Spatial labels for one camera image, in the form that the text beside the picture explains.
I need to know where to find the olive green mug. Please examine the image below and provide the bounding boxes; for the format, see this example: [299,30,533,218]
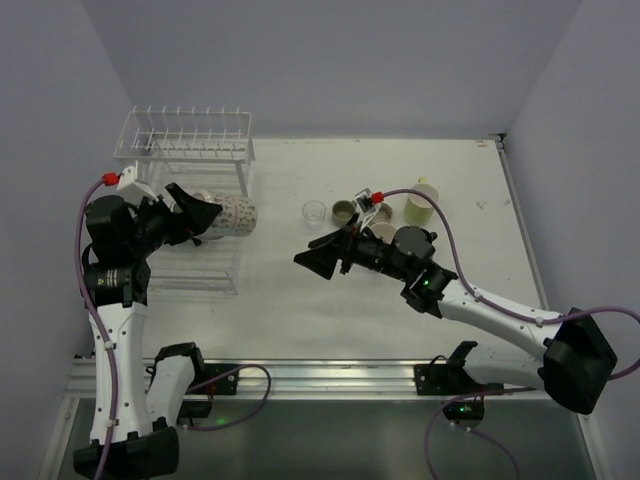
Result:
[331,200,357,227]

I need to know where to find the clear drinking glass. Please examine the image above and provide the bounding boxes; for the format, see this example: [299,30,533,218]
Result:
[301,200,326,230]

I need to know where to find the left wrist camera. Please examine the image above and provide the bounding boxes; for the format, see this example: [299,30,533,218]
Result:
[116,165,157,205]

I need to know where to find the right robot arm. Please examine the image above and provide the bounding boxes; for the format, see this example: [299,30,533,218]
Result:
[294,226,617,414]

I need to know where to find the light blue mug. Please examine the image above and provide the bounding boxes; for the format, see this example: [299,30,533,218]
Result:
[370,222,396,244]

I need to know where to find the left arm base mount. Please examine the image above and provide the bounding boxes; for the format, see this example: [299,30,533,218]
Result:
[178,363,239,427]

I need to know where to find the white wire dish rack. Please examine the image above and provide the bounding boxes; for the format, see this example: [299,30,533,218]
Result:
[114,106,255,299]

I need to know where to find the aluminium mounting rail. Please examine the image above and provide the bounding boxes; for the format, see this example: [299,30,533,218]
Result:
[64,355,546,401]

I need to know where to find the navy patterned cup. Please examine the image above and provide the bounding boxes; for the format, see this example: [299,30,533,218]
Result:
[422,229,438,243]

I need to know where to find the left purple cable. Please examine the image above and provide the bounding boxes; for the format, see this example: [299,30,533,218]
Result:
[74,172,124,480]

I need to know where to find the yellow green mug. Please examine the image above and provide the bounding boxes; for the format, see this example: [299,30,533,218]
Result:
[404,177,439,226]

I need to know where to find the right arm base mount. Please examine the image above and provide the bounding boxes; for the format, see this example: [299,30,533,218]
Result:
[413,341,504,429]

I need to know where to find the white patterned orange-inside mug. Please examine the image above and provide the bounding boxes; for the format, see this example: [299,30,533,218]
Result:
[193,190,258,240]

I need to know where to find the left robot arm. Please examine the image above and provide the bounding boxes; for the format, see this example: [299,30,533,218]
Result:
[73,183,223,479]

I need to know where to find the speckled beige bowl cup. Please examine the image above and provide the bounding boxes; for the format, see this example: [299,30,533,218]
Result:
[373,202,393,223]

